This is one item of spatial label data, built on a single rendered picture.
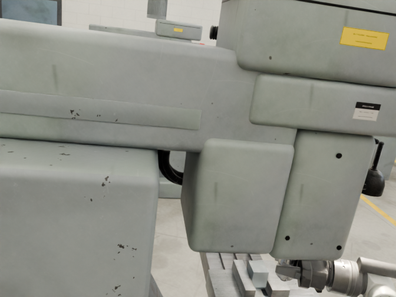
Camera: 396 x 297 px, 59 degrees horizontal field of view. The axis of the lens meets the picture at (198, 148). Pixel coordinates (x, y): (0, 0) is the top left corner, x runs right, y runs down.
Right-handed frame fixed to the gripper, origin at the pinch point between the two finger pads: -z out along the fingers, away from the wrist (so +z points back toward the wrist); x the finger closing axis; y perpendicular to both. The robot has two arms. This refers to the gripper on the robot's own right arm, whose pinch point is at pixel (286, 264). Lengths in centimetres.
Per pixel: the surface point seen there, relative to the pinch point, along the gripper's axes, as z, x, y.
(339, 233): 8.4, 7.7, -16.0
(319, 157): -0.2, 10.7, -33.7
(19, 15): -470, -520, -54
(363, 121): 6.2, 10.7, -42.5
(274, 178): -8.7, 15.8, -29.2
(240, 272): -11.2, -15.1, 16.5
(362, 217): 126, -319, 125
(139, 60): -35, 24, -49
